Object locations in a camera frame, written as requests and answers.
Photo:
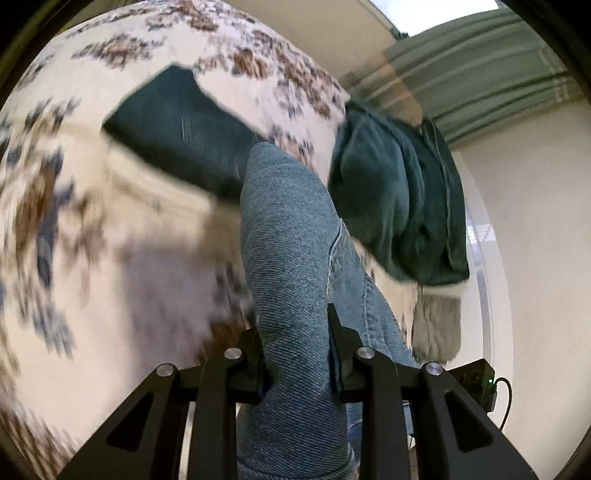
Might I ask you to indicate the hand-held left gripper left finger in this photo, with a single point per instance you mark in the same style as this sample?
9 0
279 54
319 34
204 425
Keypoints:
251 369

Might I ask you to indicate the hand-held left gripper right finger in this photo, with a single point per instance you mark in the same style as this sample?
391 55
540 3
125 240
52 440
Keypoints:
344 364

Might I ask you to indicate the light blue jeans pants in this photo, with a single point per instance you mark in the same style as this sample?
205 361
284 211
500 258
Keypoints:
291 258

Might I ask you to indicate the folded cream pants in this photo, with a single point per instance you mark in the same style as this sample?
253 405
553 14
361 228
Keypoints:
152 198

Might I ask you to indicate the grey knitted cloth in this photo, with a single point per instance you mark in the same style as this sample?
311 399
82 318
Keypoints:
436 323

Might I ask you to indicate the black power strip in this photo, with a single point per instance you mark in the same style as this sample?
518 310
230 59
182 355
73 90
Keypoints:
475 378

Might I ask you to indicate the white headboard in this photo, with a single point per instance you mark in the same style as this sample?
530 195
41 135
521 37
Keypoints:
489 286

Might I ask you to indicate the teal plush blanket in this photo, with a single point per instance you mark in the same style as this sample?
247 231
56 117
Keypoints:
406 203

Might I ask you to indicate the floral bed cover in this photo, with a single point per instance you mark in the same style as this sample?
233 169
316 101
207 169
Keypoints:
92 258

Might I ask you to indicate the folded dark blue jeans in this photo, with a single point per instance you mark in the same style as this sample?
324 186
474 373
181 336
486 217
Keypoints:
184 129

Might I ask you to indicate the green striped curtain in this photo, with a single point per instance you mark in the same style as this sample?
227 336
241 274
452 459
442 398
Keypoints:
471 69

